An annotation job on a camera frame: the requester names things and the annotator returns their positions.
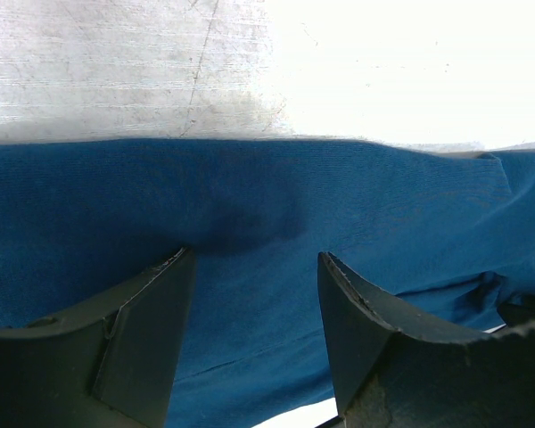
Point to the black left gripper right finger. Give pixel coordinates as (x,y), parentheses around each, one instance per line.
(394,365)

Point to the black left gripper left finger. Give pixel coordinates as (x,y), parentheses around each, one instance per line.
(108,361)

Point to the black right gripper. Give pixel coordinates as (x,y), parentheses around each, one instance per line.
(518,313)

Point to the blue t shirt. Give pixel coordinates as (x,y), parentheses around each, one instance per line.
(453,236)

